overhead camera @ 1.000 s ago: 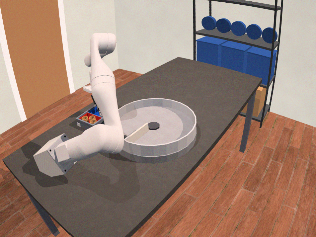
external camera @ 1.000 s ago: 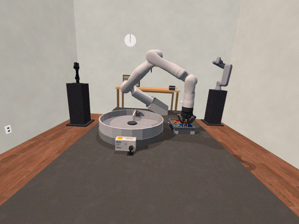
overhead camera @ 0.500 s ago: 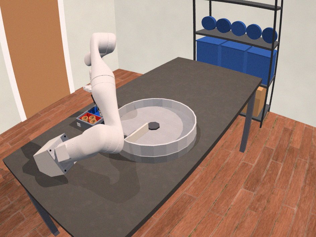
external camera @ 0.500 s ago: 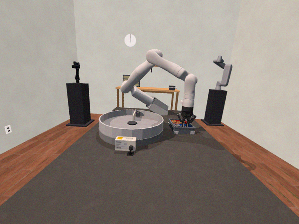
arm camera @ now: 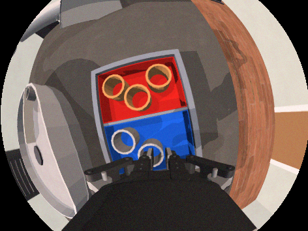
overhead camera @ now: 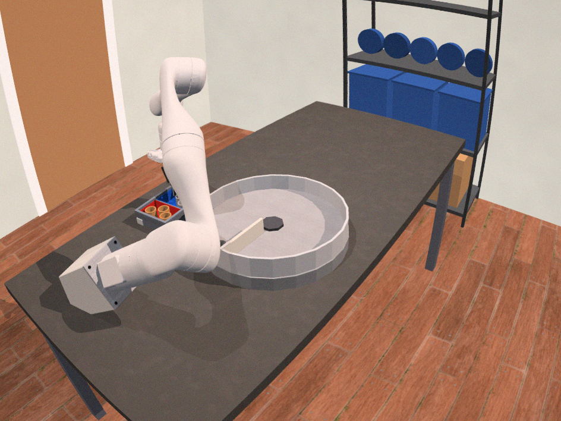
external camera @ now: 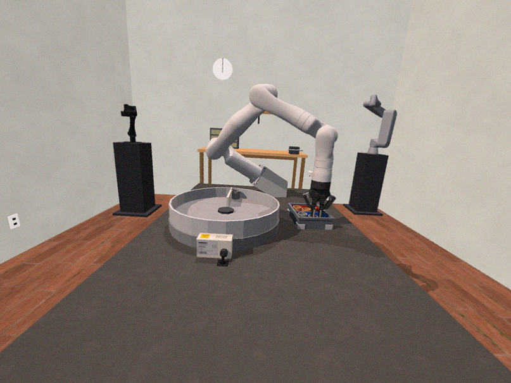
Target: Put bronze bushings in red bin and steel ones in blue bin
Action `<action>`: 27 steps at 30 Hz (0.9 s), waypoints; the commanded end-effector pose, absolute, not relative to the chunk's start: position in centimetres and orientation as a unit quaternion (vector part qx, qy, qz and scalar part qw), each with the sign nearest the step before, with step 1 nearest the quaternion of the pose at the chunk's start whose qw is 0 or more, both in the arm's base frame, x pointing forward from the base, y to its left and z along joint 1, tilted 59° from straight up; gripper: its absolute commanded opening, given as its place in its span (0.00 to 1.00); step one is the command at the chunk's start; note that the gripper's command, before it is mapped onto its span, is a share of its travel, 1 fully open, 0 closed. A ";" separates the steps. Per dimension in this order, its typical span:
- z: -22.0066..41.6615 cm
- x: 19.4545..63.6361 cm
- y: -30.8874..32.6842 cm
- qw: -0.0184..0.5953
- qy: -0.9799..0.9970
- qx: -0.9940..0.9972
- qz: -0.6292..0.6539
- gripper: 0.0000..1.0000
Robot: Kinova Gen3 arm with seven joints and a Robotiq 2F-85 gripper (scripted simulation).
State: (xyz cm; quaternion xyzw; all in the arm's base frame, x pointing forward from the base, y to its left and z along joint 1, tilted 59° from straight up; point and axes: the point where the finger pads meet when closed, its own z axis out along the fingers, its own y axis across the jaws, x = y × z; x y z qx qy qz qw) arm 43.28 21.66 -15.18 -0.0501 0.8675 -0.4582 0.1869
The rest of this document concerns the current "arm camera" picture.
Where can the bronze bushing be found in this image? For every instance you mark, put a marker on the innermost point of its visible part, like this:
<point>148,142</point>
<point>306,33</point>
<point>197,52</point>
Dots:
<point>162,70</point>
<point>110,83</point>
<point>131,91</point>

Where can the white round turntable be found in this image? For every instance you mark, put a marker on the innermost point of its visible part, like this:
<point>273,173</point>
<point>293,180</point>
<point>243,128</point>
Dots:
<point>57,160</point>

